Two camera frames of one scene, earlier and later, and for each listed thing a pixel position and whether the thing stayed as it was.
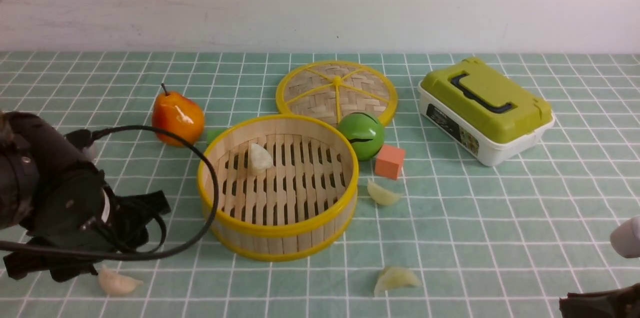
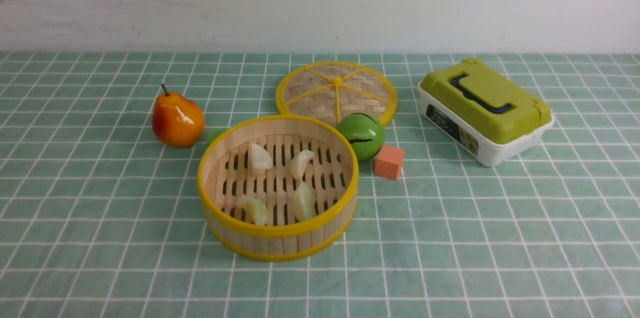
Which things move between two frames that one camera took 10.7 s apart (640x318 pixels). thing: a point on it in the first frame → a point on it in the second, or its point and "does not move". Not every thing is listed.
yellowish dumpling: [395, 277] → [255, 210]
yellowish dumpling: [382, 195] → [303, 202]
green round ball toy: [365, 132] does not move
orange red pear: [174, 113] does not move
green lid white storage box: [478, 108] does not move
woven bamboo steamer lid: [326, 91] does not move
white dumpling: [113, 282] → [299, 163]
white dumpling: [260, 159] does not move
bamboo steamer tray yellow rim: [278, 187] does not move
